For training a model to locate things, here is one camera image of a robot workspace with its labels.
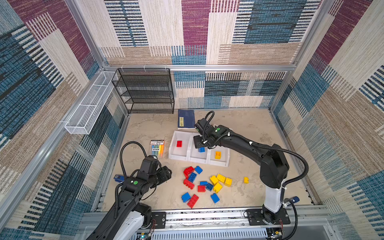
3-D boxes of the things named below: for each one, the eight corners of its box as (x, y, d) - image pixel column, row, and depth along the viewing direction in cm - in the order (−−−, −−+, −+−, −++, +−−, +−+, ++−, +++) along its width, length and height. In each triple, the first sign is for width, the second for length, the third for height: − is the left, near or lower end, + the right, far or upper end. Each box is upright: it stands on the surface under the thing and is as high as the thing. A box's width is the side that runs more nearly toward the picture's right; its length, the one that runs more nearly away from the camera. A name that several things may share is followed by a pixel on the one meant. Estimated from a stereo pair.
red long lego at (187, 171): (182, 174, 89) (181, 172, 86) (189, 167, 92) (189, 164, 89) (187, 179, 88) (186, 176, 85) (194, 171, 91) (194, 168, 88)
